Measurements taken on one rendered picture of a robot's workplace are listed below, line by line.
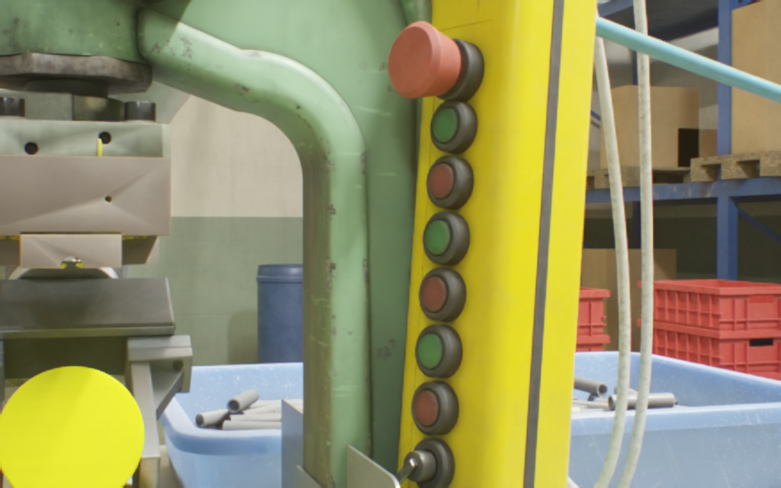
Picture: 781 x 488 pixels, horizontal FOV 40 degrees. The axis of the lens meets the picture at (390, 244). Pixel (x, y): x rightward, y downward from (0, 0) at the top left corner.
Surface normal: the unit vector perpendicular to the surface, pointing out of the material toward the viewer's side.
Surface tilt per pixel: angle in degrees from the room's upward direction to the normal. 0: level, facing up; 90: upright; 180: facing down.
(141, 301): 34
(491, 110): 85
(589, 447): 100
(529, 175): 90
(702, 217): 90
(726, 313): 90
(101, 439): 74
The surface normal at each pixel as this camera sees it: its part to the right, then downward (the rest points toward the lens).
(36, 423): 0.29, -0.27
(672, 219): -0.95, 0.00
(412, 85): -0.72, 0.08
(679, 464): 0.29, 0.18
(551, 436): 0.65, 0.01
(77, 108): 0.44, 0.01
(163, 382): 0.17, -0.83
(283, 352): -0.17, 0.01
